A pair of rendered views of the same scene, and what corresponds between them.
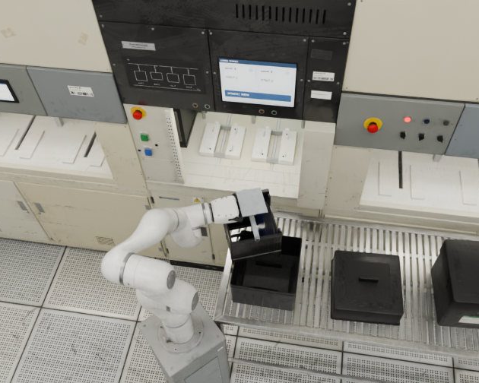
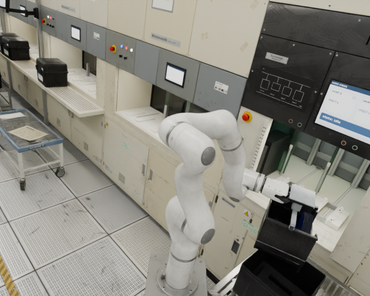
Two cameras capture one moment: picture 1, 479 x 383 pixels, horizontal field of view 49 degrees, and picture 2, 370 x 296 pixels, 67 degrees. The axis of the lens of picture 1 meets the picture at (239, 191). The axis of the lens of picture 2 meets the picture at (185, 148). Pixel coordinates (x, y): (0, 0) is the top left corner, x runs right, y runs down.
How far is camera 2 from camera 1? 103 cm
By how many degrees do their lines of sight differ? 34
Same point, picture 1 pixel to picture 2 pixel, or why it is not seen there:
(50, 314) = (109, 241)
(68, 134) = not seen: hidden behind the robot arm
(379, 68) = not seen: outside the picture
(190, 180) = (251, 195)
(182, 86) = (290, 100)
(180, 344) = (170, 287)
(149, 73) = (272, 83)
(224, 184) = not seen: hidden behind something
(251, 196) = (304, 191)
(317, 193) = (357, 250)
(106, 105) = (230, 103)
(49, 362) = (84, 266)
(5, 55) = (194, 52)
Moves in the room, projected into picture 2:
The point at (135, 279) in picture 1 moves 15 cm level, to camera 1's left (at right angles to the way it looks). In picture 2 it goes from (180, 134) to (143, 118)
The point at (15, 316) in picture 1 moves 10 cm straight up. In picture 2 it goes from (92, 229) to (92, 221)
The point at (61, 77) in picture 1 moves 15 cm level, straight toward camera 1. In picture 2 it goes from (215, 73) to (213, 78)
